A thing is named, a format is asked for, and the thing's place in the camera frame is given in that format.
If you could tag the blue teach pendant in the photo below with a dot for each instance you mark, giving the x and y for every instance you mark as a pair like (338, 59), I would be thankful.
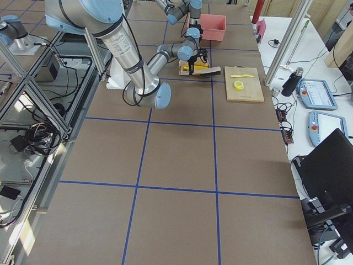
(321, 125)
(315, 94)

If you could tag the yellow lemon slices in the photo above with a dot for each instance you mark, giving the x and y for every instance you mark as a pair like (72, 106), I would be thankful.
(238, 85)

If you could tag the beige plastic dustpan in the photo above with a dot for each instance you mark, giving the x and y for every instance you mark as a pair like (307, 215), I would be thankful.
(182, 72)

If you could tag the aluminium frame post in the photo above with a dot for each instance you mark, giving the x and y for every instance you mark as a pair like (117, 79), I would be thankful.
(296, 20)

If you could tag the yellow plastic knife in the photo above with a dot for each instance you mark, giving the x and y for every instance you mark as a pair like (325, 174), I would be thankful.
(242, 76)

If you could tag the beige hand brush black bristles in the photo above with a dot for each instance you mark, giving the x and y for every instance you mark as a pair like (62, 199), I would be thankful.
(207, 72)

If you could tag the pink plastic bin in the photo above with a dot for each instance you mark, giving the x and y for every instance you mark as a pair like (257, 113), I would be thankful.
(214, 27)

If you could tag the black monitor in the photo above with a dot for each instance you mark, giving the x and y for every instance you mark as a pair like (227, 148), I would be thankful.
(326, 174)

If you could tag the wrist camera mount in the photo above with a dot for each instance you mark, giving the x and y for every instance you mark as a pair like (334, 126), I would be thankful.
(203, 55)

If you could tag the metal grabber rod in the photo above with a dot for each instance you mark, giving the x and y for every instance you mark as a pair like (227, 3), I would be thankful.
(286, 65)

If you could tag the black water bottle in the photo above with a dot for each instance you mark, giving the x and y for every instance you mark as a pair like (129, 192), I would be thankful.
(292, 82)

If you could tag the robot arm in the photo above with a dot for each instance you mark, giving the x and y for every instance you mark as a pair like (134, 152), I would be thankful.
(174, 13)
(104, 19)

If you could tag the red fire extinguisher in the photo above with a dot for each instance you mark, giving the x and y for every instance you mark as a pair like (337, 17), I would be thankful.
(257, 11)

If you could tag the blue teach pendant far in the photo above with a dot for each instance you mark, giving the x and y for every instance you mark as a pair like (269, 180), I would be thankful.
(315, 94)

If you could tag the blue teach pendant near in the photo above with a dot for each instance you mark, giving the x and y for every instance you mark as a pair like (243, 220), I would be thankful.
(321, 125)

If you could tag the yellow toy corn cob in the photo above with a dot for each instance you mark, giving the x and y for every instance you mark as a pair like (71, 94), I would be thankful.
(197, 66)

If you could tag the wooden cutting board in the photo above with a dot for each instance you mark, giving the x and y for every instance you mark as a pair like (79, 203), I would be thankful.
(252, 91)

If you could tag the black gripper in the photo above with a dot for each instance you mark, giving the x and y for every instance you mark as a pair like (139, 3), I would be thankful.
(194, 59)

